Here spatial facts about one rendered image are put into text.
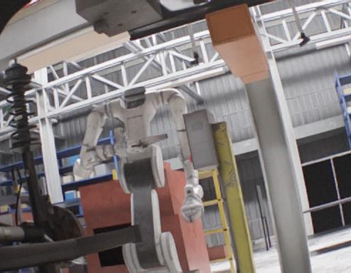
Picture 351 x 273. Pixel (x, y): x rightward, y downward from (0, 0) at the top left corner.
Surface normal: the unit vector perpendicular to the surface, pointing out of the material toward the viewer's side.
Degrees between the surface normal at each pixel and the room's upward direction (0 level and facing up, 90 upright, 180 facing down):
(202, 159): 90
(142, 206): 56
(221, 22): 90
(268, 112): 90
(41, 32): 90
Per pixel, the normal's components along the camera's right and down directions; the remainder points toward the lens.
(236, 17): -0.30, -0.15
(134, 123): -0.18, -0.44
